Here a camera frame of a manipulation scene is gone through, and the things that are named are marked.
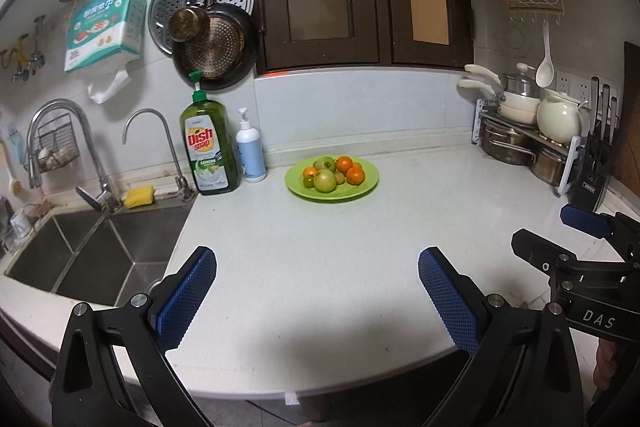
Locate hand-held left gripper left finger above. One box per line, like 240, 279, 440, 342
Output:
50, 246, 218, 427

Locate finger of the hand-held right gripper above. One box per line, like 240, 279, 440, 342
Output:
511, 229, 634, 284
560, 204, 640, 258

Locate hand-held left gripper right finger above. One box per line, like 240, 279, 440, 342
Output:
418, 247, 586, 427

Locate green plate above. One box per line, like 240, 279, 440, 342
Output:
285, 155, 380, 204

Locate yellow-green apple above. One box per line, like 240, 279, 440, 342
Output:
313, 170, 337, 193

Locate person's right hand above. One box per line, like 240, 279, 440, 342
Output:
593, 337, 622, 391

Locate white pot rack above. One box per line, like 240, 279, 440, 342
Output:
472, 99, 586, 196

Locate black knife block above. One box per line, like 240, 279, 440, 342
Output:
572, 77, 621, 212

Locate small steel pot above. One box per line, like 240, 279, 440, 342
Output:
530, 146, 576, 186

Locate steel sink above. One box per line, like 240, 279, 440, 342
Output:
4, 204, 196, 308

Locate white teapot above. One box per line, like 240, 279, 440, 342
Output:
536, 89, 588, 144

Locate large steel pot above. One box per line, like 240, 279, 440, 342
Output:
482, 124, 538, 166

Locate yellow sponge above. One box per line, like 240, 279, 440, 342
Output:
124, 187, 156, 209

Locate white saucepan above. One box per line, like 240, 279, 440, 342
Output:
464, 64, 540, 108
457, 78, 541, 126

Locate steel pot with lid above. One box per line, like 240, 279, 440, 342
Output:
502, 63, 541, 100

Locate white spoon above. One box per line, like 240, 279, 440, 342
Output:
536, 22, 556, 88

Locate green dish soap bottle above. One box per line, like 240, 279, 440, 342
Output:
180, 71, 244, 196

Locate white blue pump bottle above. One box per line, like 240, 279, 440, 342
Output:
235, 108, 267, 183

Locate white cup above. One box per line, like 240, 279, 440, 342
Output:
10, 207, 33, 240

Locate thin gooseneck faucet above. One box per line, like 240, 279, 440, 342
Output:
123, 108, 195, 202

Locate large steel faucet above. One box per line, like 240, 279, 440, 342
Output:
27, 99, 123, 214

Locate black frying pan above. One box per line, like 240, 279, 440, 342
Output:
172, 0, 261, 91

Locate copper perforated strainer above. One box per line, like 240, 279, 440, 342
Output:
182, 14, 246, 78

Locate brass ladle pot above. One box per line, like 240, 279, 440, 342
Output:
167, 0, 211, 42

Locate paper towel pack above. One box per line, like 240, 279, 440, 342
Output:
64, 0, 148, 74

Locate round steel steamer plate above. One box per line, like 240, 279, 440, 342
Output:
148, 0, 255, 55

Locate white wall outlets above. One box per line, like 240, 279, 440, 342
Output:
555, 69, 601, 100

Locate black wire basket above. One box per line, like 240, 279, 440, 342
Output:
22, 114, 81, 172

